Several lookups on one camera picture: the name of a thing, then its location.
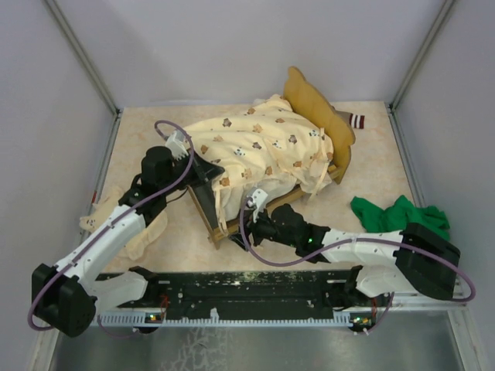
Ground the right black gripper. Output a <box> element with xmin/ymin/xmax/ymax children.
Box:
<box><xmin>228</xmin><ymin>204</ymin><xmax>299</xmax><ymax>251</ymax></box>

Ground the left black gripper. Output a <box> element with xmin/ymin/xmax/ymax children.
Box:
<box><xmin>160</xmin><ymin>147</ymin><xmax>224</xmax><ymax>196</ymax></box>

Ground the cream animal print cushion cover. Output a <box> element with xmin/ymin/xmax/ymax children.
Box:
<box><xmin>186</xmin><ymin>95</ymin><xmax>333</xmax><ymax>232</ymax></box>

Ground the wooden pet bed frame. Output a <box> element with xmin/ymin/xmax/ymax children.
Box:
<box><xmin>186</xmin><ymin>66</ymin><xmax>355</xmax><ymax>244</ymax></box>

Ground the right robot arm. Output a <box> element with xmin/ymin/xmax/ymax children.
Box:
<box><xmin>229</xmin><ymin>203</ymin><xmax>460</xmax><ymax>306</ymax></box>

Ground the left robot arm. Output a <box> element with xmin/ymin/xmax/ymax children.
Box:
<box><xmin>28</xmin><ymin>146</ymin><xmax>224</xmax><ymax>337</ymax></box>

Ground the small cream animal pillow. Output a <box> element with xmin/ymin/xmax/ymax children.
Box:
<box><xmin>79</xmin><ymin>185</ymin><xmax>168</xmax><ymax>261</ymax></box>

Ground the brown striped sock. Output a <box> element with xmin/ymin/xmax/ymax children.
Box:
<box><xmin>336</xmin><ymin>111</ymin><xmax>365</xmax><ymax>129</ymax></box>

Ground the green cloth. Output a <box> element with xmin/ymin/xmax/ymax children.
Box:
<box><xmin>350</xmin><ymin>195</ymin><xmax>450</xmax><ymax>240</ymax></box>

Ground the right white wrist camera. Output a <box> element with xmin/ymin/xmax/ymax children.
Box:
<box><xmin>247</xmin><ymin>188</ymin><xmax>268</xmax><ymax>223</ymax></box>

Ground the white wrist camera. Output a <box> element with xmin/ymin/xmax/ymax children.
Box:
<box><xmin>247</xmin><ymin>188</ymin><xmax>268</xmax><ymax>223</ymax></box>
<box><xmin>165</xmin><ymin>130</ymin><xmax>192</xmax><ymax>161</ymax></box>

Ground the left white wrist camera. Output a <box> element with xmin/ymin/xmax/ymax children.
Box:
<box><xmin>165</xmin><ymin>130</ymin><xmax>192</xmax><ymax>161</ymax></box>

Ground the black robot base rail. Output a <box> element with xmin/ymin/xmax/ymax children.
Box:
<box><xmin>77</xmin><ymin>268</ymin><xmax>465</xmax><ymax>333</ymax></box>

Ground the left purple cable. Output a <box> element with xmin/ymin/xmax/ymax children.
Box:
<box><xmin>26</xmin><ymin>119</ymin><xmax>194</xmax><ymax>339</ymax></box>

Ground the purple cable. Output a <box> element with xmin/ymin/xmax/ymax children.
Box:
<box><xmin>26</xmin><ymin>119</ymin><xmax>194</xmax><ymax>339</ymax></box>
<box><xmin>238</xmin><ymin>204</ymin><xmax>477</xmax><ymax>337</ymax></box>

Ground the left aluminium frame post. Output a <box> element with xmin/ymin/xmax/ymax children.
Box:
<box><xmin>42</xmin><ymin>0</ymin><xmax>121</xmax><ymax>117</ymax></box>

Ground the aluminium frame post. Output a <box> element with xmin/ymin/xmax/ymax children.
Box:
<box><xmin>388</xmin><ymin>0</ymin><xmax>459</xmax><ymax>113</ymax></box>
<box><xmin>42</xmin><ymin>0</ymin><xmax>121</xmax><ymax>117</ymax></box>

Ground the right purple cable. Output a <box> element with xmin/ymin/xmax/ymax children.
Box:
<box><xmin>238</xmin><ymin>204</ymin><xmax>477</xmax><ymax>337</ymax></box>

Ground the right aluminium frame post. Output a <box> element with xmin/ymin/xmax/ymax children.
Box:
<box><xmin>388</xmin><ymin>0</ymin><xmax>459</xmax><ymax>113</ymax></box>

